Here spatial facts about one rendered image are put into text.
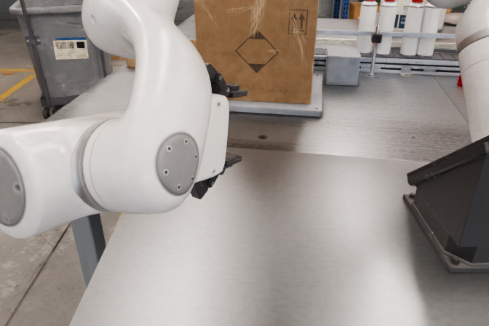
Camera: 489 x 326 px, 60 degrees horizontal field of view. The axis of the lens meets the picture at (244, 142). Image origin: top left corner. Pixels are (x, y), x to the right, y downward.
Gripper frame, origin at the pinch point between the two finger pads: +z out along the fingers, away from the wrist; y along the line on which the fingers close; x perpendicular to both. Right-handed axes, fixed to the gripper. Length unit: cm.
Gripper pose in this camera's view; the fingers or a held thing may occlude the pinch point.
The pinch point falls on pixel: (232, 125)
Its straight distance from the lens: 57.4
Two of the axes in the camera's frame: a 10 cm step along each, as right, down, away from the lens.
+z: 5.1, -1.8, 8.4
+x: -8.5, -2.1, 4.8
